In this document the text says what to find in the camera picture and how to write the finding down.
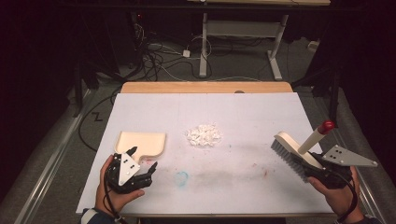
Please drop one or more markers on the cream plastic dustpan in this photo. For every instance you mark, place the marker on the cream plastic dustpan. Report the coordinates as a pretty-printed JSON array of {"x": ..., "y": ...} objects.
[{"x": 146, "y": 143}]

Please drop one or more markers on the person's right hand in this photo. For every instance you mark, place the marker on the person's right hand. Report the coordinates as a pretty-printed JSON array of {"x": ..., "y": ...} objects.
[{"x": 337, "y": 199}]

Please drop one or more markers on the wooden table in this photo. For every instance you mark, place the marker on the wooden table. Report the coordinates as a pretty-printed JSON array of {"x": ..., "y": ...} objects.
[{"x": 202, "y": 87}]

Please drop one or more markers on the black metal stand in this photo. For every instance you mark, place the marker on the black metal stand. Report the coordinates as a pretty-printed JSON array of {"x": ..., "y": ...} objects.
[
  {"x": 333, "y": 90},
  {"x": 77, "y": 90}
]

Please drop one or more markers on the metal floor rail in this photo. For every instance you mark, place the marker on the metal floor rail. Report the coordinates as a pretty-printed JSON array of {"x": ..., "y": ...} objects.
[
  {"x": 370, "y": 193},
  {"x": 46, "y": 168}
]

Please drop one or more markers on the white power adapter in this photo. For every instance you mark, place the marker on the white power adapter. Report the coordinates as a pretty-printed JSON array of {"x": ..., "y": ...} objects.
[{"x": 186, "y": 53}]

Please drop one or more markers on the person's left hand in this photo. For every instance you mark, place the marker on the person's left hand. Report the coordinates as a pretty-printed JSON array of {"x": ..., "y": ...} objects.
[{"x": 116, "y": 200}]

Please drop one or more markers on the white table cover sheet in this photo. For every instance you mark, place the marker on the white table cover sheet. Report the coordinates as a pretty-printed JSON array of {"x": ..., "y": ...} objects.
[{"x": 218, "y": 180}]

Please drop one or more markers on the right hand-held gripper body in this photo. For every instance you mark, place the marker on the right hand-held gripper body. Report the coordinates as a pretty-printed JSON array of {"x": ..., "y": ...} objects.
[{"x": 339, "y": 161}]

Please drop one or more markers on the white metal desk frame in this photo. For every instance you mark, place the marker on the white metal desk frame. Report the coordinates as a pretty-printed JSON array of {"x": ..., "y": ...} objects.
[{"x": 204, "y": 46}]

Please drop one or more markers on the pile of white paper scraps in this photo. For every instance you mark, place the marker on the pile of white paper scraps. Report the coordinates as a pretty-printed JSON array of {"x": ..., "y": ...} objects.
[{"x": 204, "y": 136}]

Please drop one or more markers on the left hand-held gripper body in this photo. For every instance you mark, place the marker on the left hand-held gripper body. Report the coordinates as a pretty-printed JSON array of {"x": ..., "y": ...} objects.
[{"x": 126, "y": 168}]

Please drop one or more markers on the small white box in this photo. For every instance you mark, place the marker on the small white box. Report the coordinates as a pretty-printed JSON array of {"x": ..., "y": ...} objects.
[{"x": 313, "y": 45}]

